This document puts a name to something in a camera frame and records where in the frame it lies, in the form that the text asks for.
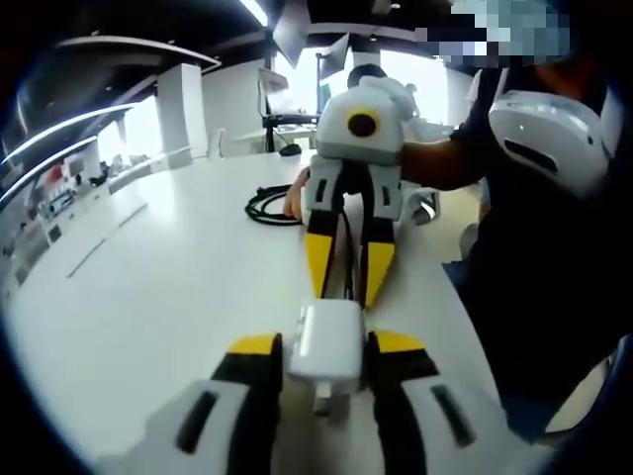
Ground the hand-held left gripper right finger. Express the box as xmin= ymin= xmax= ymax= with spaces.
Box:
xmin=365 ymin=329 xmax=516 ymax=475

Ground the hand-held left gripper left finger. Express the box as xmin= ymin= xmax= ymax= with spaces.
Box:
xmin=96 ymin=331 xmax=286 ymax=475

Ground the black Type-C cable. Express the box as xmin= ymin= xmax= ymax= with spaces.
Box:
xmin=245 ymin=181 xmax=358 ymax=302

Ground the white charger adapter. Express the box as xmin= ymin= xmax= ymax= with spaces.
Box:
xmin=286 ymin=299 xmax=366 ymax=417

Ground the white armchair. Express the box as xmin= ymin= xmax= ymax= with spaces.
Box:
xmin=405 ymin=190 xmax=441 ymax=227

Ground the small black monitor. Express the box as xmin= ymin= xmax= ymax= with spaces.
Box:
xmin=318 ymin=33 xmax=350 ymax=80

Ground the lit desktop monitor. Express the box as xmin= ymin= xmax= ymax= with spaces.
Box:
xmin=256 ymin=67 xmax=320 ymax=118

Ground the large black monitor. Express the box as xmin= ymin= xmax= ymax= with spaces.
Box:
xmin=272 ymin=0 xmax=312 ymax=69

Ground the person in dark shirt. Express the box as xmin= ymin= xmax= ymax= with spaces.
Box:
xmin=442 ymin=48 xmax=633 ymax=441

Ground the white worn device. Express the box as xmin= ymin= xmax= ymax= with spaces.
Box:
xmin=487 ymin=68 xmax=624 ymax=199

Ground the long ceiling light strip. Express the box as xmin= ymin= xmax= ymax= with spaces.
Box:
xmin=240 ymin=0 xmax=268 ymax=25
xmin=0 ymin=103 xmax=136 ymax=169

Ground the row of white office desks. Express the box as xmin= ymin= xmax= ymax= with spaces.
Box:
xmin=0 ymin=152 xmax=169 ymax=293

